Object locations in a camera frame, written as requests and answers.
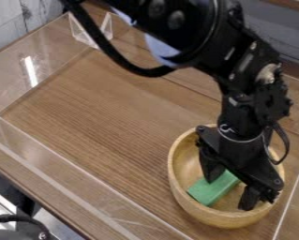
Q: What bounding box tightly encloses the brown wooden bowl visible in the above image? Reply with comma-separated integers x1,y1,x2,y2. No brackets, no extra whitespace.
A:
168,128,286,229

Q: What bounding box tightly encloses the green rectangular block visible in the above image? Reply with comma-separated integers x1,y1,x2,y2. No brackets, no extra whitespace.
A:
187,171,240,206

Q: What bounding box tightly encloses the clear acrylic corner bracket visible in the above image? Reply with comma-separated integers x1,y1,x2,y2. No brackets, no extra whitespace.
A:
67,11,114,50

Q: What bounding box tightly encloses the black cable at lower left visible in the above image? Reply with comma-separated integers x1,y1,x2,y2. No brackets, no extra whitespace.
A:
0,214,52,240

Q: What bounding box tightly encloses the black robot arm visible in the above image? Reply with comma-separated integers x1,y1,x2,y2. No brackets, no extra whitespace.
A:
60,0,293,211

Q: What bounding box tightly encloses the clear acrylic tray wall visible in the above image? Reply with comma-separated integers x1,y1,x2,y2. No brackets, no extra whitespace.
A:
0,17,299,240

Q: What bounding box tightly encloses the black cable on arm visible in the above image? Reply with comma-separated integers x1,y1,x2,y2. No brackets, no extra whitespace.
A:
61,0,187,78

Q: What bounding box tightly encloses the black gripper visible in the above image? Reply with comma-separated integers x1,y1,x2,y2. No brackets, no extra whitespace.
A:
195,97,286,211

